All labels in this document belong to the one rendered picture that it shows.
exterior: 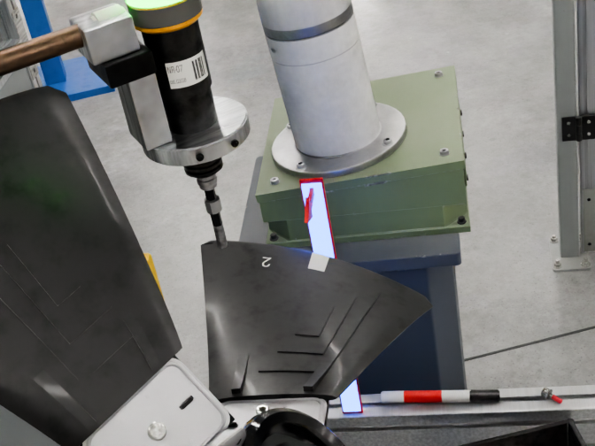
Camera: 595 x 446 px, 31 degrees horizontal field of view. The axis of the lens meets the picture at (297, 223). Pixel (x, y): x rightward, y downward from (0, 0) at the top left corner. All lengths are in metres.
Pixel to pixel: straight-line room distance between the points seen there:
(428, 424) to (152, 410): 0.61
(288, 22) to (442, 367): 0.54
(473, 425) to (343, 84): 0.46
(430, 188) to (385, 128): 0.12
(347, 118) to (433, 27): 2.91
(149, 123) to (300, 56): 0.74
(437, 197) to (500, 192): 1.82
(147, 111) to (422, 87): 0.98
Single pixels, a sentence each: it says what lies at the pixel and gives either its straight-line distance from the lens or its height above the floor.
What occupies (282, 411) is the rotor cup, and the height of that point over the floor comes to 1.25.
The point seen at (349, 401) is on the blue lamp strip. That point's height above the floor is 0.88.
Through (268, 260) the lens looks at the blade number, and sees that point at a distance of 1.03.
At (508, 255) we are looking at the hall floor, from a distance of 2.99.
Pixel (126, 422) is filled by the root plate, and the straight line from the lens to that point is 0.77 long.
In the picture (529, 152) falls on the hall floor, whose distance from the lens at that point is 3.43.
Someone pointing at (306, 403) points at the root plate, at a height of 1.18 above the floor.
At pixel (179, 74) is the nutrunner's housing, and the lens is 0.66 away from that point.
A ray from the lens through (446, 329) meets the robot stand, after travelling 1.54.
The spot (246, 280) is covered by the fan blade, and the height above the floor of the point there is 1.18.
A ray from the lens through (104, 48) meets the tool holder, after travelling 0.64.
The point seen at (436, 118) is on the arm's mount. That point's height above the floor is 1.04.
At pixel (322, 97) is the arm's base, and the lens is 1.41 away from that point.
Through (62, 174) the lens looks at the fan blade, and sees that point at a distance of 0.79.
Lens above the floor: 1.77
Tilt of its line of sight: 33 degrees down
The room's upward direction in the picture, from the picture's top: 11 degrees counter-clockwise
